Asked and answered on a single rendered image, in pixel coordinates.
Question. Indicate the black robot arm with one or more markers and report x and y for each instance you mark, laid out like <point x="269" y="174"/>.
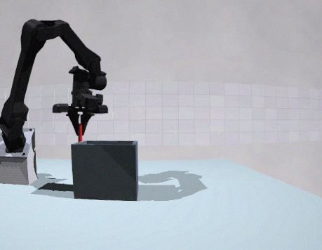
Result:
<point x="33" y="37"/>

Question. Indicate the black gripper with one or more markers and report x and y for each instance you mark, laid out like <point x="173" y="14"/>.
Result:
<point x="72" y="112"/>

